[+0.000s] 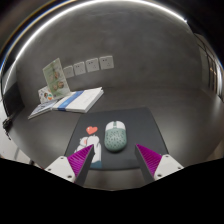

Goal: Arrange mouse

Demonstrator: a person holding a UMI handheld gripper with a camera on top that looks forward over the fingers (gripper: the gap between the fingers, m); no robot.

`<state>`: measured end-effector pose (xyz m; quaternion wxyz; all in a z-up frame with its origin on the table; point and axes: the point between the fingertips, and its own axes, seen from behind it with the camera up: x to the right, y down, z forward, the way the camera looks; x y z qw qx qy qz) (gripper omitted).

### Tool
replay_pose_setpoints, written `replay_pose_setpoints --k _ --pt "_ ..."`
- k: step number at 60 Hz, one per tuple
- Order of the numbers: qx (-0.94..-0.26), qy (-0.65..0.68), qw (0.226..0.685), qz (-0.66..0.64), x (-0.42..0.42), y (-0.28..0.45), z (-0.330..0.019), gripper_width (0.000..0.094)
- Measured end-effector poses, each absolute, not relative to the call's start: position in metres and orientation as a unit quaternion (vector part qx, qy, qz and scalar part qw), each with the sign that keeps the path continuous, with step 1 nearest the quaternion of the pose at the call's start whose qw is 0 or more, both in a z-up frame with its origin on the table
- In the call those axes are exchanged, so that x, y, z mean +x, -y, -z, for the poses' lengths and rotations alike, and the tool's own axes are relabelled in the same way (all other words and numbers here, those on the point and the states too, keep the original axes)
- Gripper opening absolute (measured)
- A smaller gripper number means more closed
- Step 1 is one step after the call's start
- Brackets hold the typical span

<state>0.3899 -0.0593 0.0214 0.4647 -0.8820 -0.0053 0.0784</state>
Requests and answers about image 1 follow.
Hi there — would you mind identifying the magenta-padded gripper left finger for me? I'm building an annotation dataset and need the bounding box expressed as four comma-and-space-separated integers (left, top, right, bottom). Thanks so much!
44, 143, 96, 187

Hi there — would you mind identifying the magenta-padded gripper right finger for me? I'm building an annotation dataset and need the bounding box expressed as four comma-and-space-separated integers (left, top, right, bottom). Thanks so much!
134, 143, 185, 186

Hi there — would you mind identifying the mint green perforated computer mouse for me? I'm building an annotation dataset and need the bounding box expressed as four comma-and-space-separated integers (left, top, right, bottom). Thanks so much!
104, 120, 128, 154

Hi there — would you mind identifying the black mouse pad with heart print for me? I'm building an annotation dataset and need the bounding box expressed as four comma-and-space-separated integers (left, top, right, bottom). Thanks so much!
64, 106, 170, 171

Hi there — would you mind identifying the grey striped booklet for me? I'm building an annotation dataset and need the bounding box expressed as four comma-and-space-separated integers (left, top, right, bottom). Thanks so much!
27, 98, 60, 121

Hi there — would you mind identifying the white book with blue stripe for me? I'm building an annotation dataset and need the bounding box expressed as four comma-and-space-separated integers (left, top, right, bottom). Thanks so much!
52, 86, 105, 115

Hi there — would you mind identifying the small colourful printed card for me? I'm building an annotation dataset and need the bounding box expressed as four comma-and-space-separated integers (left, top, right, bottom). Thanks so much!
37, 85, 55, 104

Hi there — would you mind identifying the green menu sheet in clear stand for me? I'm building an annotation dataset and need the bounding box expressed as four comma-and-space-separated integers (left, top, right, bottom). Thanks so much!
42, 57, 72, 100

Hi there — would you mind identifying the dark-framed glass partition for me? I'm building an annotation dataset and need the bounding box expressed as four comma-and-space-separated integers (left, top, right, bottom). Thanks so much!
194, 32, 224, 103

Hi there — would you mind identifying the long white ceiling light strip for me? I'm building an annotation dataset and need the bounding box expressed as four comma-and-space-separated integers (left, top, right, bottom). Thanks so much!
0, 0, 188, 88

